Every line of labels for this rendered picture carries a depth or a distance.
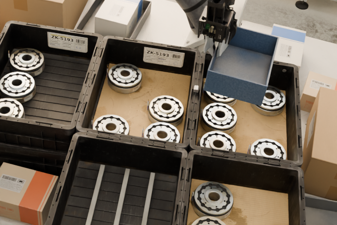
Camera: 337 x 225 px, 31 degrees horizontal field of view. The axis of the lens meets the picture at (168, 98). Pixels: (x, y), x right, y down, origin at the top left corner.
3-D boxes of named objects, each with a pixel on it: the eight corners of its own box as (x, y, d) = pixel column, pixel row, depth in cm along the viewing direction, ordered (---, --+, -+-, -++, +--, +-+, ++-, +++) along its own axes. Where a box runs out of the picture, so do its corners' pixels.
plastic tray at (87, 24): (102, -2, 235) (102, -12, 231) (150, 11, 232) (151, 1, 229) (74, 39, 216) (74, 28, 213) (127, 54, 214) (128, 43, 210)
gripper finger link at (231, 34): (215, 42, 152) (217, 14, 146) (217, 38, 153) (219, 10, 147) (233, 46, 151) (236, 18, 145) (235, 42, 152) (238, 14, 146)
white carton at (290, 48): (268, 42, 226) (273, 23, 220) (300, 49, 225) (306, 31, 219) (260, 76, 212) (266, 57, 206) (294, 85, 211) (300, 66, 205)
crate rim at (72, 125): (8, 25, 187) (7, 19, 185) (104, 40, 186) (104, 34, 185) (-39, 119, 158) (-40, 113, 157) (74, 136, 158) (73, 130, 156)
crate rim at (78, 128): (104, 40, 186) (104, 34, 185) (199, 55, 186) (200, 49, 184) (74, 136, 158) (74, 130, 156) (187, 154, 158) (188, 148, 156)
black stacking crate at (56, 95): (11, 49, 193) (8, 21, 185) (102, 63, 193) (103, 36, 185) (-33, 142, 165) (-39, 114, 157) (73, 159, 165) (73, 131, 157)
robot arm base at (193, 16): (198, 17, 217) (182, -4, 213) (233, -1, 209) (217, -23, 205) (189, 40, 206) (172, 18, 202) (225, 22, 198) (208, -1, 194)
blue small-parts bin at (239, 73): (219, 42, 166) (224, 22, 161) (273, 56, 164) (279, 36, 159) (203, 90, 152) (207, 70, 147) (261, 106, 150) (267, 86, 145)
